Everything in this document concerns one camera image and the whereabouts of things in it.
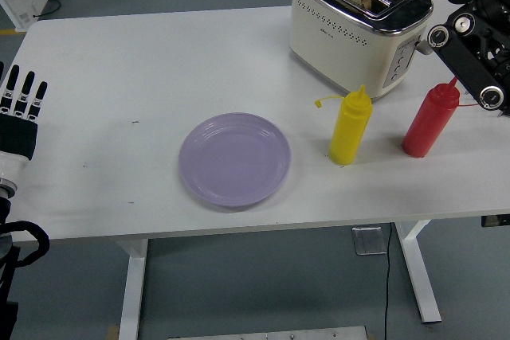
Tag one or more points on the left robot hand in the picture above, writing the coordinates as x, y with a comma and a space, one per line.
18, 137

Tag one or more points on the purple plate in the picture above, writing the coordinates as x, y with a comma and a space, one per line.
235, 161

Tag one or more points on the cream and chrome toaster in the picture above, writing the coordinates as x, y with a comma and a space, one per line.
338, 37

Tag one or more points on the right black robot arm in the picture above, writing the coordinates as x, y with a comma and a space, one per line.
466, 57

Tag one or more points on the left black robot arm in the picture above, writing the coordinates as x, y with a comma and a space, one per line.
43, 242

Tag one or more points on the small metal floor plate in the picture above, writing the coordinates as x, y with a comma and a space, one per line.
369, 241

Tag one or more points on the white table leg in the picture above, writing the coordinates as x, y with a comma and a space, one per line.
418, 276
133, 288

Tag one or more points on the yellow squeeze bottle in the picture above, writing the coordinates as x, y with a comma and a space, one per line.
348, 133

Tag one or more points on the red squeeze bottle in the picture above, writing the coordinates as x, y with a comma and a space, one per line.
428, 125

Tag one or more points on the black table control box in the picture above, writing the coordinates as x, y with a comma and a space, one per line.
496, 221

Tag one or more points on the large metal base plate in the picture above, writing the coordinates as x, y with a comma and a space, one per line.
267, 334

